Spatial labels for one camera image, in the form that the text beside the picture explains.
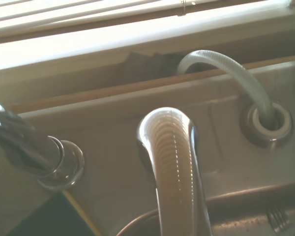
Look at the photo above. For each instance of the yellow and green sponge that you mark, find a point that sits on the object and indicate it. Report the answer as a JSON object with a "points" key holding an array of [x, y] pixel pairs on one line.
{"points": [[51, 216]]}

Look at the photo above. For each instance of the stainless steel double sink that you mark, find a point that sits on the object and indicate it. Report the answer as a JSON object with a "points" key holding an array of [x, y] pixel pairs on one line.
{"points": [[113, 123]]}

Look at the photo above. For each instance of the chrome gooseneck faucet spout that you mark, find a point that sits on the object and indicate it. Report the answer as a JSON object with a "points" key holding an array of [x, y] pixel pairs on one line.
{"points": [[27, 147]]}

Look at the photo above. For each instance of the chrome sink hole fitting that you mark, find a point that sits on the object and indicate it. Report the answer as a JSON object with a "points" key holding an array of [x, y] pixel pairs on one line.
{"points": [[250, 137]]}

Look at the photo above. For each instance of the beige window blinds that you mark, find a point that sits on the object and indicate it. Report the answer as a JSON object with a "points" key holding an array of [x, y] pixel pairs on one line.
{"points": [[88, 14]]}

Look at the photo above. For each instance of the metal fork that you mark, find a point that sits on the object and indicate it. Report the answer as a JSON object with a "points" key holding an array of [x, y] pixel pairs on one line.
{"points": [[276, 218]]}

